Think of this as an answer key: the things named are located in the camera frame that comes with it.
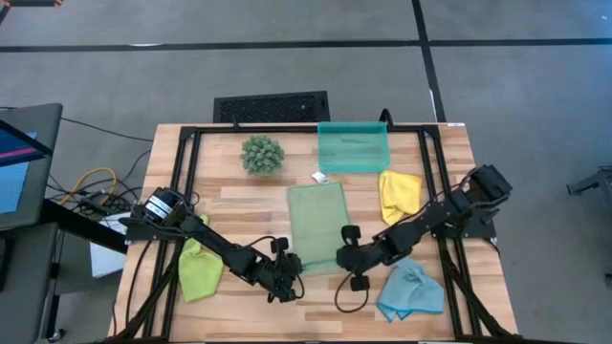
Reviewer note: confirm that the dark bar with orange tip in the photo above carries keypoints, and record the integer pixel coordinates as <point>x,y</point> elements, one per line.
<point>28,2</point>

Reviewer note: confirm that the lime green microfiber towel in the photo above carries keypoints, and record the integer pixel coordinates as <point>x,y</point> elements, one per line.
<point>198,274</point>

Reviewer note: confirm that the grey monitor with blue screen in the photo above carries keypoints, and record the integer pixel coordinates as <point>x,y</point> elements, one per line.
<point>45,167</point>

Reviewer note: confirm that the black desk beam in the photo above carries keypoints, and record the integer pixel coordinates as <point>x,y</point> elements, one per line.
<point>81,224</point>

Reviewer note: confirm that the light blue microfiber towel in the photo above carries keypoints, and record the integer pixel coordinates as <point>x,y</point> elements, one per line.
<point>411,291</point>

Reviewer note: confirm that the teal translucent plastic basket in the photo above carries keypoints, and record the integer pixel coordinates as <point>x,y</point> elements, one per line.
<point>354,148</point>

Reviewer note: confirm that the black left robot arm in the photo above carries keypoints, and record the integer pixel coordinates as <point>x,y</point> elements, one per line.
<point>215,243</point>

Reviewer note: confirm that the yellow microfiber towel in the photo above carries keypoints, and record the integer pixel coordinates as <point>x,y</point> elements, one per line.
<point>399,193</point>

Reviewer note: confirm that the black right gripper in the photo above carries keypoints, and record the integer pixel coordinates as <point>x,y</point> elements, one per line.
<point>356,259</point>

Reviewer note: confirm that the black metal table frame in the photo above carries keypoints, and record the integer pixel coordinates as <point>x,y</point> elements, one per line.
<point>306,129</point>

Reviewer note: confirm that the artificial green potted plant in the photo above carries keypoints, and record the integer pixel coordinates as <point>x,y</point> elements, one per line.
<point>263,155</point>

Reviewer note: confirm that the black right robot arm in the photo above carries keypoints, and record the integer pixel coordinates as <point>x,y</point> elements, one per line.
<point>430,222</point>

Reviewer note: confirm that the white paper sheet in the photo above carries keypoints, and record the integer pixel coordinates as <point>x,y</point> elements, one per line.
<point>107,260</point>

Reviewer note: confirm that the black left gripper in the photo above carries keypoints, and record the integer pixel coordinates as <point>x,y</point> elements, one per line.
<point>289,268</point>

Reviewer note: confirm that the black clamp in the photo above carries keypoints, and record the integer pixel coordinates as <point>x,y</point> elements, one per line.
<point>385,117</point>

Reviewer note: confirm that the sage green microfiber towel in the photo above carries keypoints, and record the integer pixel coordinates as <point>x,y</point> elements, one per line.
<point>318,224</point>

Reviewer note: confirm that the grey side desk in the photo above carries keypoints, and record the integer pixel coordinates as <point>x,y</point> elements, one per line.
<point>24,286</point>

